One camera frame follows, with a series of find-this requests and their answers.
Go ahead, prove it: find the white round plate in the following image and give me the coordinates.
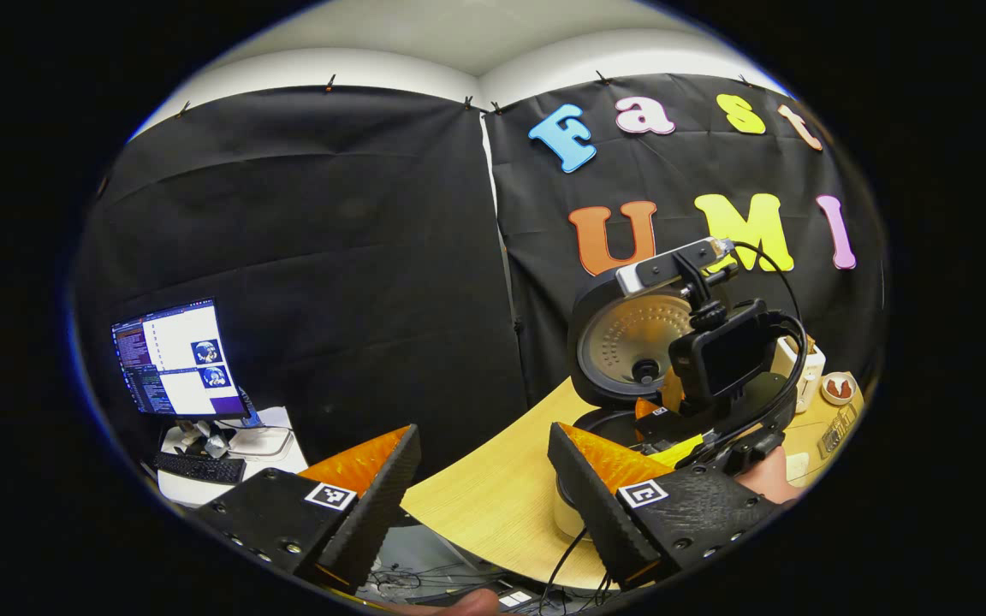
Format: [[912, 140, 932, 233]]
[[820, 371, 859, 407]]

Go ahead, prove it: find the black rice cooker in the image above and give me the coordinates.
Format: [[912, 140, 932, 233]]
[[553, 265, 722, 542]]

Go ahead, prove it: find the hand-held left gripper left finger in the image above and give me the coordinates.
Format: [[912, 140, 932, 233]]
[[193, 423, 424, 595]]

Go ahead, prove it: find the computer monitor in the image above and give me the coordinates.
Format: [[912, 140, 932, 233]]
[[110, 297, 252, 421]]

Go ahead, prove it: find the tangle of black cables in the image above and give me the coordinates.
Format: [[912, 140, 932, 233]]
[[363, 548, 498, 601]]

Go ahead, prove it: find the white side desk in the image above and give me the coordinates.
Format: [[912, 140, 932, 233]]
[[156, 406, 311, 511]]

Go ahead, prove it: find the white toaster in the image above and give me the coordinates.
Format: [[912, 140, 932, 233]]
[[771, 335, 828, 414]]

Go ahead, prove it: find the black camera cable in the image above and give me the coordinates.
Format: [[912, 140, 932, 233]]
[[728, 241, 809, 429]]

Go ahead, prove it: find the black keyboard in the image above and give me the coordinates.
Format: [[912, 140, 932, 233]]
[[151, 451, 248, 487]]

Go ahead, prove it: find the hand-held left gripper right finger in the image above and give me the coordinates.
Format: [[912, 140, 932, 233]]
[[547, 422, 790, 592]]

